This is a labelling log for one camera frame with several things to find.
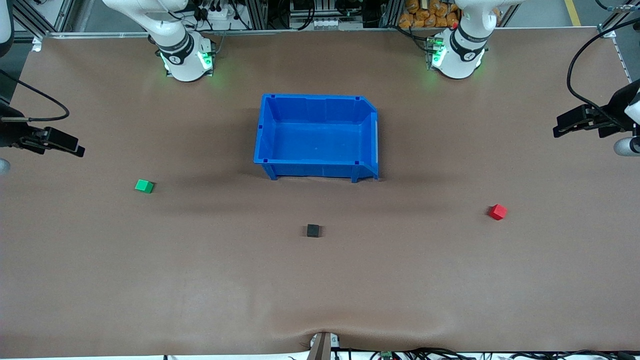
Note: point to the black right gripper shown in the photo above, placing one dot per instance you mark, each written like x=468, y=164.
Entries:
x=11, y=133

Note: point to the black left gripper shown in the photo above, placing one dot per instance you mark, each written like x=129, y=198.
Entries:
x=614, y=111

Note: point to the green cube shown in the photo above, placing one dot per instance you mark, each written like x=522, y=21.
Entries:
x=144, y=186

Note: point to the red cube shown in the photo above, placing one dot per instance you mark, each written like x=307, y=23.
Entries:
x=497, y=212

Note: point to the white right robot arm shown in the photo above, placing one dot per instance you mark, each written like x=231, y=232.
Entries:
x=185, y=65

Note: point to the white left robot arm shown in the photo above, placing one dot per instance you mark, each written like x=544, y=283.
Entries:
x=457, y=62

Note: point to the black cube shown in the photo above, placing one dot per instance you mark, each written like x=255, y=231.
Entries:
x=313, y=230

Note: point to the orange snack bag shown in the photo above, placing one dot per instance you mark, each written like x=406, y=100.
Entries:
x=425, y=15

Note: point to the white power strip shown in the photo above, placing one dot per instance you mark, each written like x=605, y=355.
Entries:
x=220, y=14

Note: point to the blue plastic bin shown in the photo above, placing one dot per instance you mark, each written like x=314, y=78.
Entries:
x=320, y=135

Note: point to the small green circuit board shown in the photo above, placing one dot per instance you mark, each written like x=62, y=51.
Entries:
x=386, y=354

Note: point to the metal table edge clamp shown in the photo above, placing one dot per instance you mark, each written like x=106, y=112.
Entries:
x=320, y=347

